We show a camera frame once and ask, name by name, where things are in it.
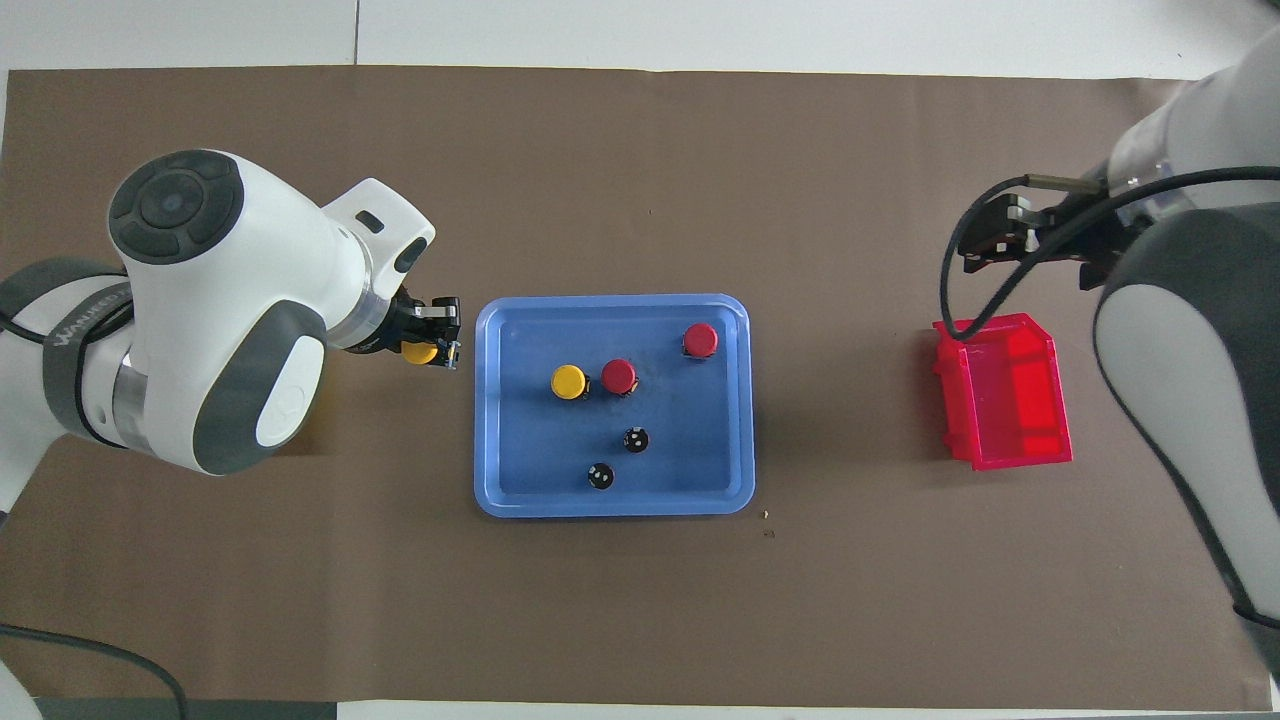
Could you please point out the red push button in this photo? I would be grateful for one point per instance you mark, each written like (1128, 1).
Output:
(619, 376)
(700, 340)

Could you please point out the yellow push button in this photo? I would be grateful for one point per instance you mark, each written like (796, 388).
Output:
(420, 353)
(568, 382)

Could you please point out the red plastic bin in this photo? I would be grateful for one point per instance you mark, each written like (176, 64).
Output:
(1030, 400)

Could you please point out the black cylindrical knob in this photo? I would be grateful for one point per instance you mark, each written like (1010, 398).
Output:
(600, 477)
(636, 440)

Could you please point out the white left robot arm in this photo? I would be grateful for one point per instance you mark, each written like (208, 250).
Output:
(220, 300)

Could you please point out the brown paper mat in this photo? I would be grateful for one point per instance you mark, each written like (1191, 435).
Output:
(640, 600)

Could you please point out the blue plastic tray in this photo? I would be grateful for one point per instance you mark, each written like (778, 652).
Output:
(540, 450)

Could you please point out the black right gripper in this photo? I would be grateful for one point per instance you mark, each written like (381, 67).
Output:
(1090, 235)

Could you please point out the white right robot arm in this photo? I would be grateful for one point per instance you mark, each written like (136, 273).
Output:
(1200, 330)

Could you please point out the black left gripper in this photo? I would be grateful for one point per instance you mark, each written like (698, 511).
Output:
(410, 325)

